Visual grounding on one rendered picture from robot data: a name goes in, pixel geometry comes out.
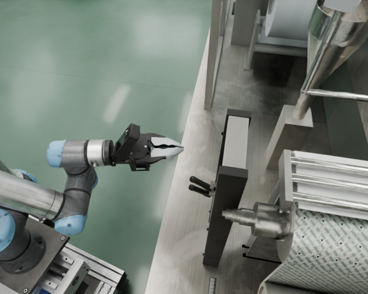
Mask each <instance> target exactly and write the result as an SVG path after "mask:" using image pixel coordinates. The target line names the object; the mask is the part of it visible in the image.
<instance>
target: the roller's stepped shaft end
mask: <svg viewBox="0 0 368 294"><path fill-rule="evenodd" d="M222 216H225V219H230V220H231V221H232V222H238V223H239V225H245V226H251V227H253V226H254V223H255V210H253V209H246V208H241V209H237V208H232V209H227V208H226V210H223V213H222Z"/></svg>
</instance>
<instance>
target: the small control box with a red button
mask: <svg viewBox="0 0 368 294"><path fill-rule="evenodd" d="M361 1H362V0H325V2H324V6H325V7H327V8H331V9H334V10H338V11H341V12H345V13H349V14H352V13H353V12H354V11H355V10H356V8H357V7H358V5H359V4H360V2H361Z"/></svg>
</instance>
